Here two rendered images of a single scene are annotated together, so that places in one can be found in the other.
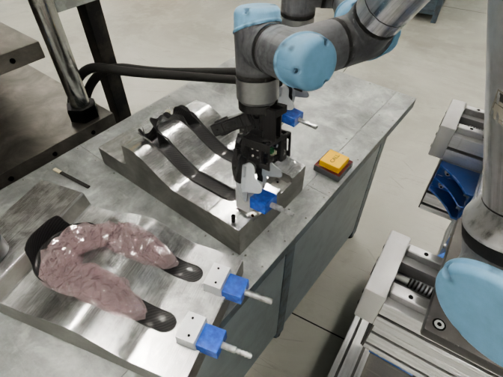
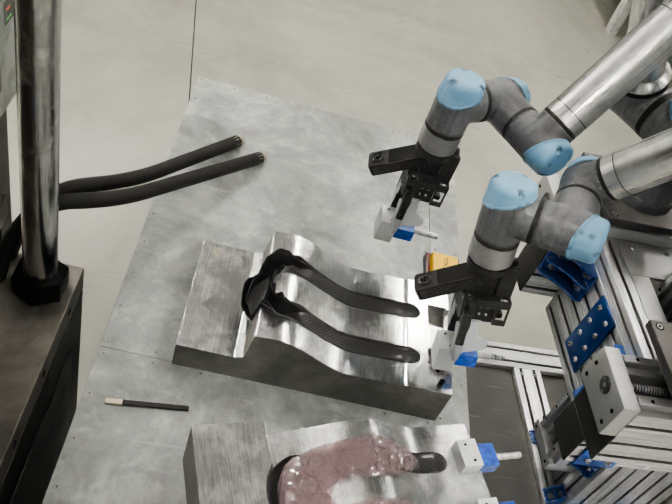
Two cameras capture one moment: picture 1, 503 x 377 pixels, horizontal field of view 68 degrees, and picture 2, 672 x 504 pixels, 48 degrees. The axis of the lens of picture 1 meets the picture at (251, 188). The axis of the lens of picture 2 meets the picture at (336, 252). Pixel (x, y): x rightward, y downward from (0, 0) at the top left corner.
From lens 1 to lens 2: 0.99 m
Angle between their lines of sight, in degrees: 34
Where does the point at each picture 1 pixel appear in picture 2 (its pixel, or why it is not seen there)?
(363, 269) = not seen: hidden behind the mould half
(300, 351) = not seen: outside the picture
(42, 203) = (232, 457)
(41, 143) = (20, 364)
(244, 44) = (515, 222)
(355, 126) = (421, 206)
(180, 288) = (438, 483)
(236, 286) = (488, 454)
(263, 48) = (551, 231)
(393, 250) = (617, 365)
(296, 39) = (591, 227)
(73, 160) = (119, 375)
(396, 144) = not seen: hidden behind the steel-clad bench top
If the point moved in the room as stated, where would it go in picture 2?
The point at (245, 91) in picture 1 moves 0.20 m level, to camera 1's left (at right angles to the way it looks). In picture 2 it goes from (499, 259) to (405, 295)
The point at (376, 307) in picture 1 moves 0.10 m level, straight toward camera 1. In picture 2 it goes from (628, 420) to (642, 472)
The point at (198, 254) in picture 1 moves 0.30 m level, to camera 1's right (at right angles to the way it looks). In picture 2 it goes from (423, 439) to (535, 380)
